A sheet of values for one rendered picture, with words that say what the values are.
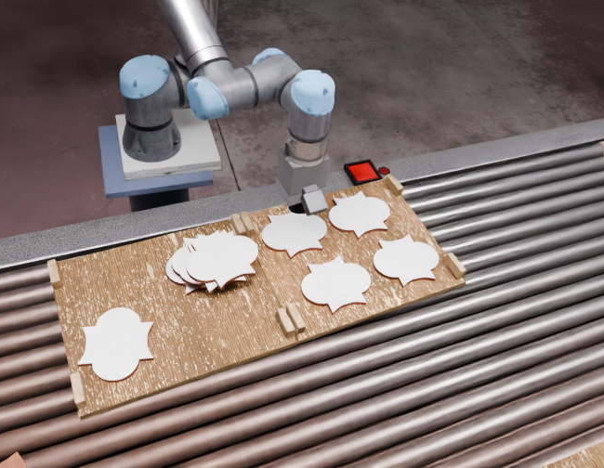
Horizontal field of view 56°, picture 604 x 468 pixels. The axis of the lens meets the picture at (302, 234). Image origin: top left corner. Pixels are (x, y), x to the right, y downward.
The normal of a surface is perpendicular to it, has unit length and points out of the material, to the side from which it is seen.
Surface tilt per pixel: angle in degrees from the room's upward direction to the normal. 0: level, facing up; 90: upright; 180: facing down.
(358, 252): 0
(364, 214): 0
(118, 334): 0
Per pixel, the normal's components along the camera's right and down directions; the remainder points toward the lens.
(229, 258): 0.10, -0.66
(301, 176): 0.44, 0.70
